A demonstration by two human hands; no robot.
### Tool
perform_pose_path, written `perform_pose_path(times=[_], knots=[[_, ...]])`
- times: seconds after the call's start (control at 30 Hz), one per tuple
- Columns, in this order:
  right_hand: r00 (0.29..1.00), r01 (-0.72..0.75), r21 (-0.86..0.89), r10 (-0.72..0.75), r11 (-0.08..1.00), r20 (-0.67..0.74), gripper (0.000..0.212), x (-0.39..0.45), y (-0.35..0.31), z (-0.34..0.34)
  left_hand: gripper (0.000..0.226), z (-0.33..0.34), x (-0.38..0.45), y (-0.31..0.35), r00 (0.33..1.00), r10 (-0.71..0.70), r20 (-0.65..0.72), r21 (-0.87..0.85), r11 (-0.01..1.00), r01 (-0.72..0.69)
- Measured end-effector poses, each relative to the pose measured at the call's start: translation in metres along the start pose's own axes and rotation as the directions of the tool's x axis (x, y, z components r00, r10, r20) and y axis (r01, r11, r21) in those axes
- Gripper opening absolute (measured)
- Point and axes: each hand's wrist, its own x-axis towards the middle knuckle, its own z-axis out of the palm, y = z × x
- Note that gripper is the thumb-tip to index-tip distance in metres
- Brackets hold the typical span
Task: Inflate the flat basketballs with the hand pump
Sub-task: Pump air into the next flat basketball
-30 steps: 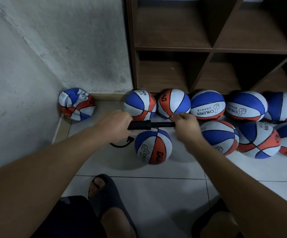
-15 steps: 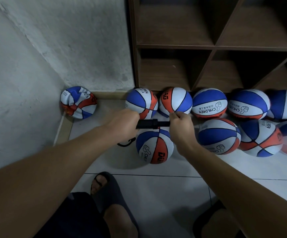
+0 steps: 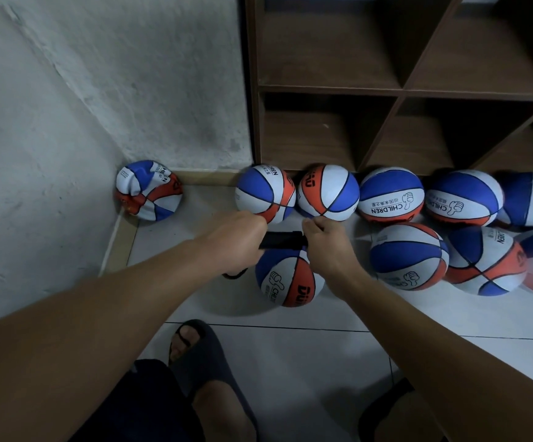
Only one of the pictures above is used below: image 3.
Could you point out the person's right hand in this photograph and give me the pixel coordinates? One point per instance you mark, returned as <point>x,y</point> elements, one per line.
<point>333,253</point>

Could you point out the person's left hand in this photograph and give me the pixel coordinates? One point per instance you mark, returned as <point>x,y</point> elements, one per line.
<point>234,242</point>

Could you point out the black hand pump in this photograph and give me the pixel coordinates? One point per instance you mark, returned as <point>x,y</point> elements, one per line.
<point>283,241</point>

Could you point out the brown wooden cubby shelf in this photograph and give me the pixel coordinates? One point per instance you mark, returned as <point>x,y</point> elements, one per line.
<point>335,55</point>

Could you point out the person's right forearm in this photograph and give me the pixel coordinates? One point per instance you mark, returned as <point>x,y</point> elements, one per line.
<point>450,373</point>

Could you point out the person's left forearm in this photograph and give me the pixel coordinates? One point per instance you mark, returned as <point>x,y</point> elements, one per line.
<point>69,354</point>

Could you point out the person's left foot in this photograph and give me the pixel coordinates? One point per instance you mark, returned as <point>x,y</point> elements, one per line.
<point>222,414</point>

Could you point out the beige baseboard strip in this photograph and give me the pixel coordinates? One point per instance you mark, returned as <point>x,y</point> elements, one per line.
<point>207,177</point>
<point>119,242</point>

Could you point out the black sandal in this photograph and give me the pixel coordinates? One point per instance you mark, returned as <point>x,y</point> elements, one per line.
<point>377,411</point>
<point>207,359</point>

